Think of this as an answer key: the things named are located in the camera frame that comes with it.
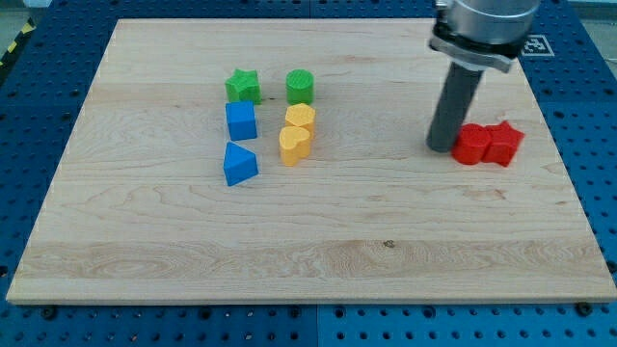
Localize red star block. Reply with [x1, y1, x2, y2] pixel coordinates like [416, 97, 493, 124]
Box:
[482, 120, 525, 167]

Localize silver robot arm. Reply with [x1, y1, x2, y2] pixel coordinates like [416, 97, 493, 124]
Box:
[426, 0, 540, 152]

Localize blue cube block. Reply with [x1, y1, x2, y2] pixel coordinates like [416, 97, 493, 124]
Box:
[226, 101, 257, 141]

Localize white fiducial marker tag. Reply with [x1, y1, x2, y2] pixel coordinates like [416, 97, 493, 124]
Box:
[521, 34, 554, 57]

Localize yellow hexagon block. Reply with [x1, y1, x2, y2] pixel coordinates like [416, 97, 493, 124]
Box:
[284, 103, 316, 139]

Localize yellow heart block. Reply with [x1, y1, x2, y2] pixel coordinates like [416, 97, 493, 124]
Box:
[279, 126, 311, 167]

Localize blue triangle block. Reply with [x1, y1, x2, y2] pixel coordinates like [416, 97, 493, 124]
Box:
[223, 142, 258, 186]

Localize green star block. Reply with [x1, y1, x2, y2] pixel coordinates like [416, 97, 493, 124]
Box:
[225, 68, 261, 104]

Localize wooden board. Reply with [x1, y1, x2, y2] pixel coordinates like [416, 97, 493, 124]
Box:
[7, 19, 616, 306]

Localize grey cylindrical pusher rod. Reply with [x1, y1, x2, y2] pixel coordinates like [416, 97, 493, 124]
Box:
[426, 63, 483, 153]

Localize red cylinder block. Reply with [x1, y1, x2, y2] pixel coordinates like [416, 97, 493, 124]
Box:
[451, 123, 491, 165]

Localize green cylinder block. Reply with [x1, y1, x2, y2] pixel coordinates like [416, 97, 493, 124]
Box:
[285, 69, 314, 105]

